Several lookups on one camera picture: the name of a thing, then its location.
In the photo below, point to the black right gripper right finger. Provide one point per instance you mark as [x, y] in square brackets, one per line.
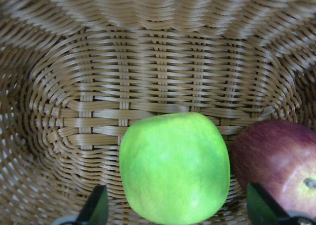
[262, 209]

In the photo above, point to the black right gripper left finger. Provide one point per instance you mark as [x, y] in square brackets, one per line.
[96, 210]

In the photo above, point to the red yellow apple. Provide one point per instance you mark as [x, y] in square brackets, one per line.
[281, 156]

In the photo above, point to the green apple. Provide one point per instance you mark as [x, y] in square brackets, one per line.
[175, 168]

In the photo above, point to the wicker basket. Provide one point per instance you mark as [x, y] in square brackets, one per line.
[74, 74]

